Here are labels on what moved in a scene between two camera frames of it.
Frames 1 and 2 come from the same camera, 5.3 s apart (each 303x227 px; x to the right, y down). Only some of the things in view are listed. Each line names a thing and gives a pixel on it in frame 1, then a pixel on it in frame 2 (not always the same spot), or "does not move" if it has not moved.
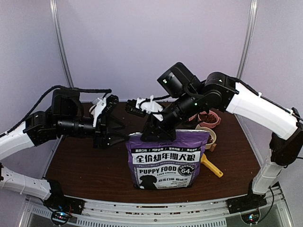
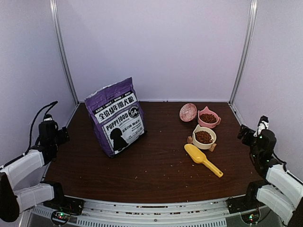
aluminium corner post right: x=253 y=15 does not move
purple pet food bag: x=173 y=164 -> x=116 y=116
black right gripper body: x=155 y=126 -> x=245 y=140
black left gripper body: x=98 y=138 -> x=63 y=137
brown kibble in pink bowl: x=208 y=118 does not move
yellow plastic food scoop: x=204 y=160 does not move
